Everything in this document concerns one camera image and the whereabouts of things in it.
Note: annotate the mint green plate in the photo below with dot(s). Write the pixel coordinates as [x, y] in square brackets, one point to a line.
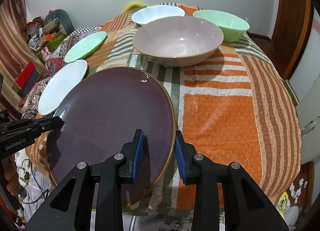
[85, 47]

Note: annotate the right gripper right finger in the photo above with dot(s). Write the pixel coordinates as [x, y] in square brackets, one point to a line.
[246, 206]

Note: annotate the striped patchwork tablecloth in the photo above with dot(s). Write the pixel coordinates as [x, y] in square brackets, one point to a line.
[232, 107]

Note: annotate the left hand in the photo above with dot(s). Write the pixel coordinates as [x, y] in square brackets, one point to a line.
[11, 175]

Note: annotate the yellow foam chair back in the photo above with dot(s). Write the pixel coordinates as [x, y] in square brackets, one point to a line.
[133, 5]

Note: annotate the pink bowl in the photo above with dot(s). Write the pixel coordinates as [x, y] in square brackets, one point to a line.
[178, 41]

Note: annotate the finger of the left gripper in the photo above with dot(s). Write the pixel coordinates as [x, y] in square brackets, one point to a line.
[30, 121]
[56, 123]

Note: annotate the mint green bowl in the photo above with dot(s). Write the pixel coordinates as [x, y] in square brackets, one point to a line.
[232, 26]

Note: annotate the striped red gold curtain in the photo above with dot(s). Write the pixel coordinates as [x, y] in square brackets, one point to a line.
[15, 53]

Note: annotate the grey plush toy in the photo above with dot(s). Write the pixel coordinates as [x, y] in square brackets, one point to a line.
[58, 21]

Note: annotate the pink rabbit toy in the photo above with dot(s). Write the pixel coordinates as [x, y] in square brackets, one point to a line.
[45, 54]

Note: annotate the patterned checkered blanket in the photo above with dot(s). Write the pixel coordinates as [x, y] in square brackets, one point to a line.
[55, 62]

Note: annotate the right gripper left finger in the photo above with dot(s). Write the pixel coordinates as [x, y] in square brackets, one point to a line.
[69, 206]

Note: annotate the dark blue box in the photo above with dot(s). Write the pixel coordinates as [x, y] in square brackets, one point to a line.
[29, 83]

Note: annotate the green cardboard box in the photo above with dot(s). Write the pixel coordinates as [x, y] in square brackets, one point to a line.
[52, 44]

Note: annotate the white dotted bowl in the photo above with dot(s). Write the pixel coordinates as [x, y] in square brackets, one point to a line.
[151, 13]

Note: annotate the purple plate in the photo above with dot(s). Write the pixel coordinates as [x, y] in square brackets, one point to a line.
[102, 113]

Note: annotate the white plate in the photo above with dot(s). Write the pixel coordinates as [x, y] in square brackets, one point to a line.
[60, 85]

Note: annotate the red box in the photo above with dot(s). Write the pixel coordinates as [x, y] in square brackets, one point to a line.
[23, 76]

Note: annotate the wooden door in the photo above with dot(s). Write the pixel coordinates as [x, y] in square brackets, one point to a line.
[291, 33]

